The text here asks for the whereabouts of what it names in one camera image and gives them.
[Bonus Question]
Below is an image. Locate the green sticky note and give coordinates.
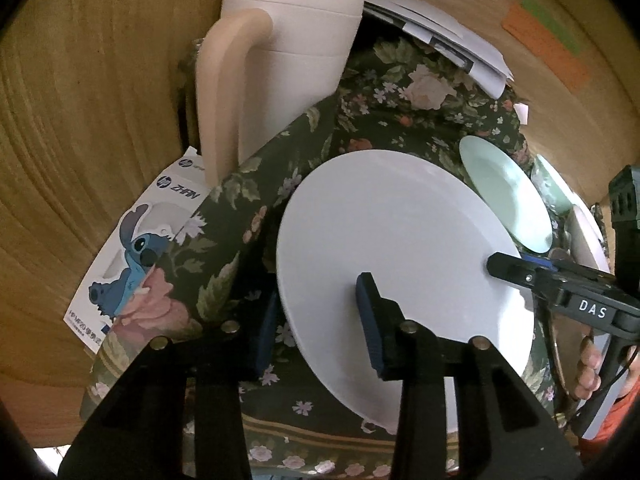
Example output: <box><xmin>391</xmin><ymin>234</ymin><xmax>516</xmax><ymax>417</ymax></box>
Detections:
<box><xmin>520</xmin><ymin>0</ymin><xmax>584</xmax><ymax>56</ymax></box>

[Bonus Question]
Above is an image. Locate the large white plate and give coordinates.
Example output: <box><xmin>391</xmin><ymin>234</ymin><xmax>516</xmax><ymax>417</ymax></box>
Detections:
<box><xmin>276</xmin><ymin>150</ymin><xmax>536</xmax><ymax>435</ymax></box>

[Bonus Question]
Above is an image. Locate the small white plate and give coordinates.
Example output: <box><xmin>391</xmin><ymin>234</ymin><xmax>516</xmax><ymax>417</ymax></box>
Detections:
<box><xmin>569</xmin><ymin>204</ymin><xmax>610</xmax><ymax>273</ymax></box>

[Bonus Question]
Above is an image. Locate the person's right hand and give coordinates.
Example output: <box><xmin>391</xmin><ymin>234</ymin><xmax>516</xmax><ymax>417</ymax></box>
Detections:
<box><xmin>574</xmin><ymin>334</ymin><xmax>607</xmax><ymax>402</ymax></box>

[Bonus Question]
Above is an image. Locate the white pitcher with beige handle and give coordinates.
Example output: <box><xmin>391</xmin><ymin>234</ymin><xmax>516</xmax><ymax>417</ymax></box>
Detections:
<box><xmin>195</xmin><ymin>0</ymin><xmax>365</xmax><ymax>183</ymax></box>

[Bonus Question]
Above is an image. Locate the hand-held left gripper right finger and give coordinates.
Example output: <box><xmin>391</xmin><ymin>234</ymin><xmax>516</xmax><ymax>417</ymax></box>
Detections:
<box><xmin>355</xmin><ymin>272</ymin><xmax>586</xmax><ymax>480</ymax></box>

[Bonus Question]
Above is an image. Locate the dark floral cloth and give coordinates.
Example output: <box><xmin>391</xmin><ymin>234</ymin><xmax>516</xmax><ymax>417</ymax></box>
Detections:
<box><xmin>80</xmin><ymin>35</ymin><xmax>608</xmax><ymax>480</ymax></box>

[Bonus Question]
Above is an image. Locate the blue cartoon printed box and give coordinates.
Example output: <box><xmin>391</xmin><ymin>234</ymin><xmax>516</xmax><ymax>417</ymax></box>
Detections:
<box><xmin>64</xmin><ymin>147</ymin><xmax>212</xmax><ymax>353</ymax></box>

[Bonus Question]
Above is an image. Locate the stack of white papers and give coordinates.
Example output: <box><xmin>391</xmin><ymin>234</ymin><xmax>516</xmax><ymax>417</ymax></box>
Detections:
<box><xmin>325</xmin><ymin>0</ymin><xmax>516</xmax><ymax>99</ymax></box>

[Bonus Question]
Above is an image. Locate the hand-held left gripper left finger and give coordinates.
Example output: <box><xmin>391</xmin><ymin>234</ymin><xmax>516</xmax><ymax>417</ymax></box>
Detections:
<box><xmin>57</xmin><ymin>290</ymin><xmax>281</xmax><ymax>480</ymax></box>

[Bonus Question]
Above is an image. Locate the light green plate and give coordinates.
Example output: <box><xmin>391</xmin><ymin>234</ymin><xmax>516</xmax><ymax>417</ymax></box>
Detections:
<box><xmin>459</xmin><ymin>135</ymin><xmax>553</xmax><ymax>253</ymax></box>

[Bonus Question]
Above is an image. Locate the orange sticky note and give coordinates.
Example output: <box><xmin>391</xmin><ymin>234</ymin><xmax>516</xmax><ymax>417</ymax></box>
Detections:
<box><xmin>502</xmin><ymin>2</ymin><xmax>593</xmax><ymax>94</ymax></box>

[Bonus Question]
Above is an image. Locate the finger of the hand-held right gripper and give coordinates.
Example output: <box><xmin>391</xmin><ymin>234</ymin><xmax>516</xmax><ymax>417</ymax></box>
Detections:
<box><xmin>487</xmin><ymin>252</ymin><xmax>540</xmax><ymax>289</ymax></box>
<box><xmin>520</xmin><ymin>255</ymin><xmax>616</xmax><ymax>284</ymax></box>

